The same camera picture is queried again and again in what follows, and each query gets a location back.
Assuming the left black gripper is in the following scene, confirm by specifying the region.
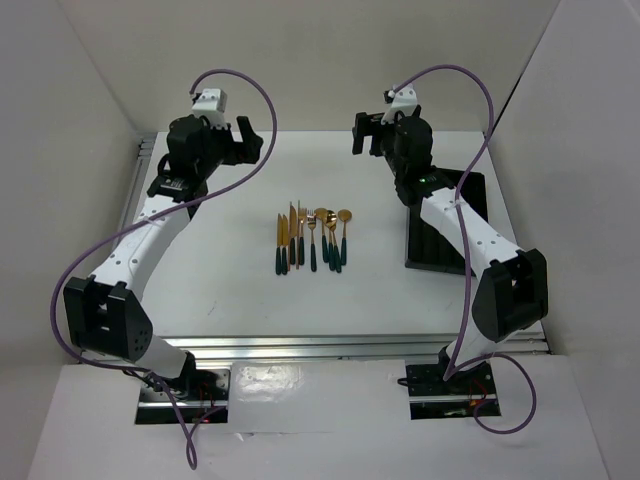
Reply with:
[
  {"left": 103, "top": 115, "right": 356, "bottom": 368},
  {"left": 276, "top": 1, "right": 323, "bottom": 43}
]
[{"left": 196, "top": 116, "right": 262, "bottom": 178}]

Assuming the gold knife green handle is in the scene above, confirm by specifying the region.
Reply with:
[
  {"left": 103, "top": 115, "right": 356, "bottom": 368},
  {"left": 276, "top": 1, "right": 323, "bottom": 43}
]
[
  {"left": 289, "top": 204, "right": 298, "bottom": 266},
  {"left": 280, "top": 215, "right": 290, "bottom": 275},
  {"left": 275, "top": 214, "right": 286, "bottom": 275}
]

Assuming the gold fork green handle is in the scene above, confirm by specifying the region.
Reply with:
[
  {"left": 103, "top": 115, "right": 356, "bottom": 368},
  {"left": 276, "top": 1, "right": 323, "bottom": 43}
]
[
  {"left": 301, "top": 207, "right": 307, "bottom": 266},
  {"left": 307, "top": 210, "right": 317, "bottom": 272}
]

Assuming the gold spoon green handle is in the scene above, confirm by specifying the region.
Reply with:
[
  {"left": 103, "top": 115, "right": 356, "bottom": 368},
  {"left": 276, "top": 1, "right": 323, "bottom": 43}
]
[
  {"left": 314, "top": 208, "right": 329, "bottom": 263},
  {"left": 326, "top": 210, "right": 342, "bottom": 273},
  {"left": 338, "top": 209, "right": 352, "bottom": 265}
]

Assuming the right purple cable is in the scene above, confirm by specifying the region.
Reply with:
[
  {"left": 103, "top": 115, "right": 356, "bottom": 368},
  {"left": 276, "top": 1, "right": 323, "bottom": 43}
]
[{"left": 394, "top": 64, "right": 539, "bottom": 435}]

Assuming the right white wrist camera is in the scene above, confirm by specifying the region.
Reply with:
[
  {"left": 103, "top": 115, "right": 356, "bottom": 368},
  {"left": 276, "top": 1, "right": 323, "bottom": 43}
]
[{"left": 381, "top": 83, "right": 418, "bottom": 125}]

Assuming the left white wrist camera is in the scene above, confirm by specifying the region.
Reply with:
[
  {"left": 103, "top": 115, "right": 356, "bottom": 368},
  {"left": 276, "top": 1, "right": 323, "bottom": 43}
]
[{"left": 192, "top": 88, "right": 228, "bottom": 130}]

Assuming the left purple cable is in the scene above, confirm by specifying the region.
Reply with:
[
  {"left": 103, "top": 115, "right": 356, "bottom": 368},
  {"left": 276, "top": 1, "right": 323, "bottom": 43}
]
[{"left": 51, "top": 69, "right": 279, "bottom": 471}]

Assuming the gold chopstick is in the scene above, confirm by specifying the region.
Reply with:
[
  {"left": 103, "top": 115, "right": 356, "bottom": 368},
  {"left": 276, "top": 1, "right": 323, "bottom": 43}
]
[{"left": 296, "top": 200, "right": 303, "bottom": 270}]

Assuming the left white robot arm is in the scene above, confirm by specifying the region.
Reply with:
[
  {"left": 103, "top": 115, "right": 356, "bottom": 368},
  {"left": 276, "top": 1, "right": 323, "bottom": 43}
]
[{"left": 63, "top": 115, "right": 264, "bottom": 399}]

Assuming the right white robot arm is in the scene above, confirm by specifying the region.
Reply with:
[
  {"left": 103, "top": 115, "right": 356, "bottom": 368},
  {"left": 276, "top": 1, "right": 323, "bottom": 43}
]
[{"left": 352, "top": 112, "right": 548, "bottom": 392}]

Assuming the aluminium frame rail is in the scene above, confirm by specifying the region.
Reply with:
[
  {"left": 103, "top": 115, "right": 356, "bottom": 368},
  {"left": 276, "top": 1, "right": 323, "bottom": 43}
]
[{"left": 79, "top": 130, "right": 551, "bottom": 364}]

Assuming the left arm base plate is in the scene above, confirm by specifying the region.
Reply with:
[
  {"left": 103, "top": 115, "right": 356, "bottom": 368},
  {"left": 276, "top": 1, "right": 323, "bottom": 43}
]
[{"left": 135, "top": 367, "right": 231, "bottom": 425}]

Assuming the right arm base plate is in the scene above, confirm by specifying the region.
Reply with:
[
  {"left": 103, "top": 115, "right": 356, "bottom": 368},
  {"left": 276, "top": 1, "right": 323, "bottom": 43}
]
[{"left": 397, "top": 363, "right": 501, "bottom": 420}]

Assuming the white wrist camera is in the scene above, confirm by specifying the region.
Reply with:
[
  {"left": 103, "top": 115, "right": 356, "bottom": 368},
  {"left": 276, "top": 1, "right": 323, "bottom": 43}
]
[
  {"left": 192, "top": 88, "right": 228, "bottom": 130},
  {"left": 381, "top": 83, "right": 418, "bottom": 125}
]

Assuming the purple cable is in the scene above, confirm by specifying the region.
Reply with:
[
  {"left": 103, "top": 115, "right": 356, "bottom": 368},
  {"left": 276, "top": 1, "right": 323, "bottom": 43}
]
[
  {"left": 51, "top": 69, "right": 279, "bottom": 471},
  {"left": 394, "top": 64, "right": 539, "bottom": 435}
]

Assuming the black cutlery tray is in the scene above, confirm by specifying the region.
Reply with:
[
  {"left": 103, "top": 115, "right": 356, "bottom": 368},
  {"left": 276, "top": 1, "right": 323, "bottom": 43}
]
[{"left": 405, "top": 172, "right": 488, "bottom": 276}]

